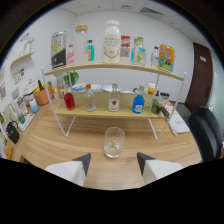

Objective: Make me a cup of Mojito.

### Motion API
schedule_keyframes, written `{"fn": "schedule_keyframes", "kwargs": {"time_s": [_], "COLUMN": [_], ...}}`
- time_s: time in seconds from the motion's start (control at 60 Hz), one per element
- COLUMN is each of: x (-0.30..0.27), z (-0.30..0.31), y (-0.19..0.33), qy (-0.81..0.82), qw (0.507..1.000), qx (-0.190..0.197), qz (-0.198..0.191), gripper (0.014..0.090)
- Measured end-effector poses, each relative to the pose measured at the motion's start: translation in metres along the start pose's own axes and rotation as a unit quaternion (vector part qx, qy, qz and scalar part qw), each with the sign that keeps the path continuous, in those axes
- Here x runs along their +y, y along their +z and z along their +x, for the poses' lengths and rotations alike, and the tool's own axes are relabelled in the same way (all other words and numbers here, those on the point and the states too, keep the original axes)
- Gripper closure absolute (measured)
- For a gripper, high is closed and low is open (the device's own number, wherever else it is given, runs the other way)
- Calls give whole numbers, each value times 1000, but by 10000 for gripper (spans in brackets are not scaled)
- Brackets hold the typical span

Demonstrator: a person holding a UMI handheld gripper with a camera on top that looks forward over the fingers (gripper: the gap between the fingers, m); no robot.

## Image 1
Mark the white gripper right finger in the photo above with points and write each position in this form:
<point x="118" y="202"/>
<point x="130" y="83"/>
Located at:
<point x="156" y="168"/>

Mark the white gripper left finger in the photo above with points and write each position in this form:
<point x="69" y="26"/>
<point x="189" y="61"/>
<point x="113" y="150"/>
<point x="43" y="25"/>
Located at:
<point x="71" y="170"/>

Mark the yellow cup white lid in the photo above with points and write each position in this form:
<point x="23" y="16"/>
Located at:
<point x="151" y="88"/>

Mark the white cloth bag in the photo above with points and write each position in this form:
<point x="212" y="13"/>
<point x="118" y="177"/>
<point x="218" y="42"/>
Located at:
<point x="178" y="125"/>

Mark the clear drinking glass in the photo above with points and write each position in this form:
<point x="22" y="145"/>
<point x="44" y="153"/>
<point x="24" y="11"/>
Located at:
<point x="114" y="143"/>

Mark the black armchair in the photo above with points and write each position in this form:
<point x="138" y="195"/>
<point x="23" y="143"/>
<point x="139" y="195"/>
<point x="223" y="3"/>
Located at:
<point x="206" y="133"/>

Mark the orange printed paper sheet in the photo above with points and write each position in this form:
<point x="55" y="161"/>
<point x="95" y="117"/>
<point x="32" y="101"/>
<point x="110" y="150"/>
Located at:
<point x="169" y="106"/>

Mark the white kitchen scale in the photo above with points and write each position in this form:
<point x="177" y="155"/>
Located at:
<point x="26" y="122"/>

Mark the blue liquid bottle white label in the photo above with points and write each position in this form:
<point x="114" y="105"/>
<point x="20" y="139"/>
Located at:
<point x="138" y="104"/>

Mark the red liquid bottle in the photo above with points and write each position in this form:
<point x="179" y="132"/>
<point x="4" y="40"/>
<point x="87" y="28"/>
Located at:
<point x="69" y="101"/>

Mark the black bag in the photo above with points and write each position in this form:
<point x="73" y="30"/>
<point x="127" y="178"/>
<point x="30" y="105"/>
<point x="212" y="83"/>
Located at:
<point x="12" y="132"/>

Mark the clear bottle orange cap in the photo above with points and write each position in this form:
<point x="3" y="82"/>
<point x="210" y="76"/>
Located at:
<point x="90" y="101"/>

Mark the dark spice jar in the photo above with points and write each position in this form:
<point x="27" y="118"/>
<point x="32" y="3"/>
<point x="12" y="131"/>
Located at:
<point x="163" y="96"/>

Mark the small white blue bottle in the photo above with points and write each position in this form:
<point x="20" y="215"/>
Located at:
<point x="34" y="106"/>

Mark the orange storage basket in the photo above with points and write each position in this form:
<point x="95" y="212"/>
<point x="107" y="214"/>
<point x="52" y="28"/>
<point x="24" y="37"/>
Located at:
<point x="42" y="96"/>

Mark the white bowl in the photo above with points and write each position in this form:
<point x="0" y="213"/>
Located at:
<point x="111" y="88"/>
<point x="79" y="87"/>

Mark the white lidded pot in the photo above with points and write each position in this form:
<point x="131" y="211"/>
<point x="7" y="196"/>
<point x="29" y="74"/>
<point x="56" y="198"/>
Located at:
<point x="30" y="87"/>

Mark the green mint plant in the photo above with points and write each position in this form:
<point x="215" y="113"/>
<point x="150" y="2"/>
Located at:
<point x="72" y="77"/>

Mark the brown door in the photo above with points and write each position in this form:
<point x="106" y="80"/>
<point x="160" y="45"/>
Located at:
<point x="201" y="76"/>

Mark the small clear bottle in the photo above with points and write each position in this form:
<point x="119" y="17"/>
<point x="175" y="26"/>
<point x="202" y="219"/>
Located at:
<point x="154" y="58"/>

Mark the yellow printed drink can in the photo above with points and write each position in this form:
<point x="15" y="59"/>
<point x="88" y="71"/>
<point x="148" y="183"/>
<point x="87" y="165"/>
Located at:
<point x="166" y="58"/>

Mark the wooden two-tier shelf rack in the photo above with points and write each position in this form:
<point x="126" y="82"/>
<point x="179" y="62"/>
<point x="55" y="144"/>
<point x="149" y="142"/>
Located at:
<point x="110" y="65"/>

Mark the pink liquid bottle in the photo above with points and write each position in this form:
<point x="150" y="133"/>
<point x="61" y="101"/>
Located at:
<point x="70" y="56"/>

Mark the clear bottle green cap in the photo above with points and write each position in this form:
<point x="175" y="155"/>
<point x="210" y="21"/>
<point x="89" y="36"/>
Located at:
<point x="141" y="53"/>

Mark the slim light blue bottle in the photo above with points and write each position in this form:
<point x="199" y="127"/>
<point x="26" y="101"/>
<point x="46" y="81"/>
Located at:
<point x="134" y="51"/>

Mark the small teal bottle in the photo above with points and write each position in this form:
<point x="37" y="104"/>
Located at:
<point x="91" y="51"/>

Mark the tall clear bottle cork lid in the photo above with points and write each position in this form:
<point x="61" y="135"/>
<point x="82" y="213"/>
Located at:
<point x="81" y="45"/>

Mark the white vase with flowers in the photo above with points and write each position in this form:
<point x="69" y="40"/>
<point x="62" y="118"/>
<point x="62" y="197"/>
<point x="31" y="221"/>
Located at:
<point x="28" y="43"/>

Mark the large white milk bottle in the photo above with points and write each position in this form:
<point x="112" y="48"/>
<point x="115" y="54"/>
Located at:
<point x="111" y="41"/>

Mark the ceiling air vent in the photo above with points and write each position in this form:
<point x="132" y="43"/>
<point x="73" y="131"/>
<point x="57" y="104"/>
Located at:
<point x="150" y="11"/>

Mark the ceiling light panel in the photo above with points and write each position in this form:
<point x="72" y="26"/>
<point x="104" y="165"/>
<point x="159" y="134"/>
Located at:
<point x="126" y="7"/>

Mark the wooden wall shelf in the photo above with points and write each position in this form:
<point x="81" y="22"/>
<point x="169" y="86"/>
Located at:
<point x="22" y="57"/>

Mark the red white wall poster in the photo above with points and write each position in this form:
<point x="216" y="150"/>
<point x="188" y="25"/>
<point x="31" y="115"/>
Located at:
<point x="125" y="41"/>

